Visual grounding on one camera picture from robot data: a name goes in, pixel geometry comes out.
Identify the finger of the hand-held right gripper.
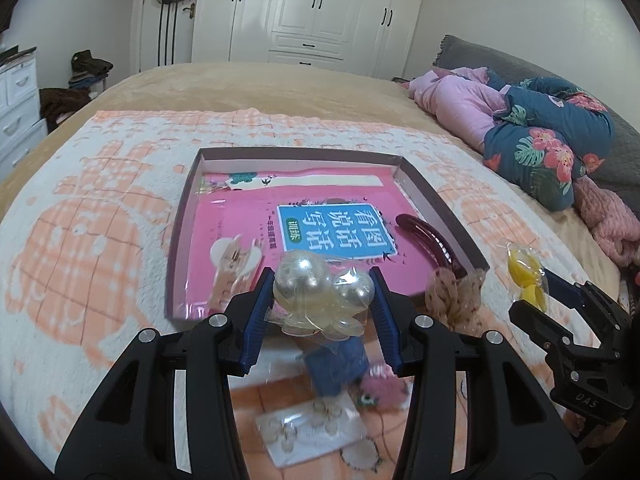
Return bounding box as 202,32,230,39
509,301,576,356
545,269,628,346

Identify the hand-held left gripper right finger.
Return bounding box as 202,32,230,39
369,266,586,480

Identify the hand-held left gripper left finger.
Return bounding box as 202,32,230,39
55,266,277,480

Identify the yellow hair accessory packet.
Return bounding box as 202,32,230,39
505,241,551,312

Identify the pearl bead hair accessory packet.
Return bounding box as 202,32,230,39
265,249,375,343

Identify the pink fuzzy hair accessory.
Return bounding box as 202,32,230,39
359,362,412,409

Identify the blue denim hair accessory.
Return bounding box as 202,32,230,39
299,335,372,397

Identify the earring card packet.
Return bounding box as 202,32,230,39
255,394,367,469

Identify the dark brown shallow cardboard box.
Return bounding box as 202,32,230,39
165,147,491,322

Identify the beige hair claw clip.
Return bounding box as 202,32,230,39
210,237,264,307

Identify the pink knitted cloth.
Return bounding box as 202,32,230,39
572,177,640,267

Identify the maroon curved hair clip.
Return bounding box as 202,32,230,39
395,214,469,279

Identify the pink book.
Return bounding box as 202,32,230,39
182,172,437,318

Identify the blue floral quilt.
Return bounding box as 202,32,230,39
482,72,617,212

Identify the orange and white printed blanket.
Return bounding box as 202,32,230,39
0,109,623,480

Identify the pink pillow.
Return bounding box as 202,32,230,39
407,67,512,154

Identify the beige bed sheet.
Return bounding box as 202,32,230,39
0,62,640,311

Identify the grey headboard cushion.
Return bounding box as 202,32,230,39
432,35,640,201

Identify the dark brown clothes heap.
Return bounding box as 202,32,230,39
40,87,92,127

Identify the pile of folded clothes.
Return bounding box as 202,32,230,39
67,50,115,92

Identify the white door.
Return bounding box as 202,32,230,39
134,0,202,75

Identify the white wardrobe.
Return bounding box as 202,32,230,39
192,0,432,81

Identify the white drawer cabinet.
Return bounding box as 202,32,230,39
0,47,49,182

